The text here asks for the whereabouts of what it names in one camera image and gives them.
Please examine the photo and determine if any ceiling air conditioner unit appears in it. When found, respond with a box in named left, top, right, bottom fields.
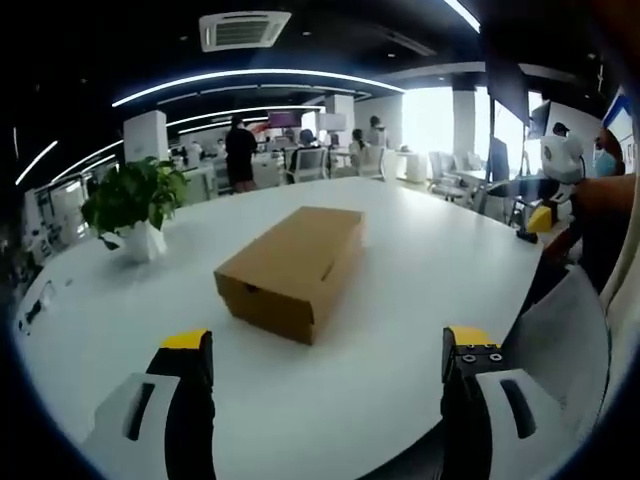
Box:
left=199, top=10, right=293, bottom=54

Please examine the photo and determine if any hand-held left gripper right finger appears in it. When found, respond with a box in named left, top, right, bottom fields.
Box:
left=439, top=325, right=567, bottom=480

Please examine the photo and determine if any black monitor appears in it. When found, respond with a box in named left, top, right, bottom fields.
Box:
left=488, top=136, right=510, bottom=182

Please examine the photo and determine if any brown cardboard shoe box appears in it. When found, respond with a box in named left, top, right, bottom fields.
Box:
left=213, top=205, right=367, bottom=347

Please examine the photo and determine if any purple wall screen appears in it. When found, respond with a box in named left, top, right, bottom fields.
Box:
left=267, top=110, right=304, bottom=129

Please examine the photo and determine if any long curved ceiling light strip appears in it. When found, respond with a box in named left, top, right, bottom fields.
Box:
left=111, top=68, right=408, bottom=109

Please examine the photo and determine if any short curved ceiling light strip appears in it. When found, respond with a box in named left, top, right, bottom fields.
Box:
left=164, top=105, right=327, bottom=129

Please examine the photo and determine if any grey mesh office chair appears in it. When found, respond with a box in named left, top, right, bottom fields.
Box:
left=283, top=146, right=332, bottom=186

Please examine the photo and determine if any white office chair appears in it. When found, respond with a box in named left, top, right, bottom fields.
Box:
left=358, top=144, right=387, bottom=180

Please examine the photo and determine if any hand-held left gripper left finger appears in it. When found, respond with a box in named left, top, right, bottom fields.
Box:
left=82, top=328, right=217, bottom=480

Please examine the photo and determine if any small black desk item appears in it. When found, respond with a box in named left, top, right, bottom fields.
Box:
left=18, top=298, right=42, bottom=332

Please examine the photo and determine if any black hanging panel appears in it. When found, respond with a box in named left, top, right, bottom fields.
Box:
left=486, top=58, right=532, bottom=127

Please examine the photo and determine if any green potted plant white pot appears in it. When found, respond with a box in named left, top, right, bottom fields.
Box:
left=80, top=155, right=191, bottom=263

